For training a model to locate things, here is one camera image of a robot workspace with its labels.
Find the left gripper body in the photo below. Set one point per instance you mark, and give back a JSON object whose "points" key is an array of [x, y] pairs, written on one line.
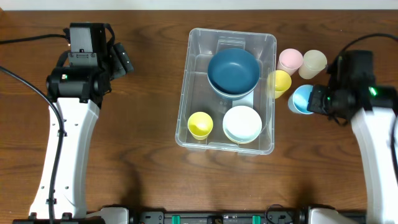
{"points": [[121, 58]]}

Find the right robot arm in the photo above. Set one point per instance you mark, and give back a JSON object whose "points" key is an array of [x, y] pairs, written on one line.
{"points": [[372, 113]]}

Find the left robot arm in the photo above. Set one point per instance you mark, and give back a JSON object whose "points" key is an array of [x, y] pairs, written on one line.
{"points": [[75, 89]]}

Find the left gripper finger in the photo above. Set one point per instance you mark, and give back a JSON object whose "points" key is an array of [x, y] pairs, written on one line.
{"points": [[118, 69], [123, 57]]}

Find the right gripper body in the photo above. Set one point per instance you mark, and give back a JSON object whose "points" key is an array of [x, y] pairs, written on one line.
{"points": [[318, 100]]}

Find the light grey bowl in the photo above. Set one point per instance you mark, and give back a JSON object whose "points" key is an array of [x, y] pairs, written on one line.
{"points": [[243, 130]]}

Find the small cream bowl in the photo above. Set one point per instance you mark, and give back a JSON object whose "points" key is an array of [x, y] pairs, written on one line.
{"points": [[242, 116]]}

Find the yellow cup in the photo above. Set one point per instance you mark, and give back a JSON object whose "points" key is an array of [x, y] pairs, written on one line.
{"points": [[200, 125], [279, 82]]}

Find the light blue cup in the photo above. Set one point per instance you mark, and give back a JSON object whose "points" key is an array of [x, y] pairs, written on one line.
{"points": [[298, 101]]}

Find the clear plastic storage container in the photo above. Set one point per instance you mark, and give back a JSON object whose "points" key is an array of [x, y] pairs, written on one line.
{"points": [[197, 94]]}

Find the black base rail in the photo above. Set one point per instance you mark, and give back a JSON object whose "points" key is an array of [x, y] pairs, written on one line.
{"points": [[274, 214]]}

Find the dark blue bowl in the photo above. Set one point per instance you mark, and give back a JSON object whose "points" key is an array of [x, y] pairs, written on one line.
{"points": [[233, 71], [230, 96]]}

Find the cream cup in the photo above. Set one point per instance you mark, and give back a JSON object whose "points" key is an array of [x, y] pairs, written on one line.
{"points": [[314, 61]]}

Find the pink cup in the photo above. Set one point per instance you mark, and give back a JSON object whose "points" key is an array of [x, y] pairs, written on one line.
{"points": [[290, 60]]}

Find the yellow bowl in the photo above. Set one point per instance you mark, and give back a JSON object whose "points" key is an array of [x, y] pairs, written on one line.
{"points": [[230, 140]]}

